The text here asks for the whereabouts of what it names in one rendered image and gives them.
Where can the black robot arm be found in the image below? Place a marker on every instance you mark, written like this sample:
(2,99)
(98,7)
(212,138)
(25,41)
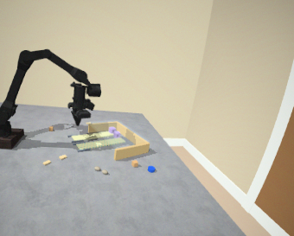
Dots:
(26,58)

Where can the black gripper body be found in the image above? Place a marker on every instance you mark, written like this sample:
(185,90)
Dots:
(77,107)

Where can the cream strip with cyan dots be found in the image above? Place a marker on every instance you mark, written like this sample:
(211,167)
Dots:
(94,145)

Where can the pale yellow strip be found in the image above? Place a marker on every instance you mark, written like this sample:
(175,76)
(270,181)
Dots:
(86,136)

